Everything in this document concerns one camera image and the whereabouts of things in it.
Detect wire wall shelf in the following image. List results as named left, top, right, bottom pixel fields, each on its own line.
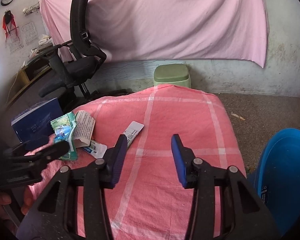
left=23, top=2, right=40, bottom=16

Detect blue cardboard box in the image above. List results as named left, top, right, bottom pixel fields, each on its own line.
left=11, top=98, right=63, bottom=142

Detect blue plastic basin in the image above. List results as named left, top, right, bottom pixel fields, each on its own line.
left=248, top=128, right=300, bottom=236

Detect pink checked tablecloth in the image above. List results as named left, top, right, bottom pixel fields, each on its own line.
left=25, top=83, right=247, bottom=240

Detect wooden desk shelf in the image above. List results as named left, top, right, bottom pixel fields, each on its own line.
left=5, top=60, right=51, bottom=109

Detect white cable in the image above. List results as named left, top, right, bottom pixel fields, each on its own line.
left=6, top=71, right=20, bottom=103

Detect black office chair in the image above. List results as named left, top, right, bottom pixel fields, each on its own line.
left=27, top=0, right=107, bottom=99

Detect person left hand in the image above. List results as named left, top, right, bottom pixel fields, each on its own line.
left=0, top=187, right=35, bottom=221

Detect red black hanging ornament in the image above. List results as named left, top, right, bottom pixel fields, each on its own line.
left=2, top=10, right=20, bottom=42

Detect white blue sachet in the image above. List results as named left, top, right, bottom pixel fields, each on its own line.
left=82, top=140, right=107, bottom=159

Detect green plastic stool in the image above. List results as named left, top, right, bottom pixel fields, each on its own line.
left=153, top=63, right=191, bottom=88

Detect white paper medicine box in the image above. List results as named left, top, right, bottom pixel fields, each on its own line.
left=72, top=110, right=95, bottom=148

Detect pink wall sheet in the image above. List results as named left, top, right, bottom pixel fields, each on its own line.
left=40, top=0, right=267, bottom=67

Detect white paper label tag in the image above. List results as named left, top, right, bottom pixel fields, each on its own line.
left=123, top=121, right=144, bottom=148

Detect stack of books papers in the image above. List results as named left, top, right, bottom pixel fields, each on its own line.
left=29, top=34, right=53, bottom=59

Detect green wrapper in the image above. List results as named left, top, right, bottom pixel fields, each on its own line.
left=50, top=112, right=77, bottom=161

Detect wall calendar sheets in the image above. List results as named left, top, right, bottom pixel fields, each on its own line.
left=6, top=21, right=38, bottom=54

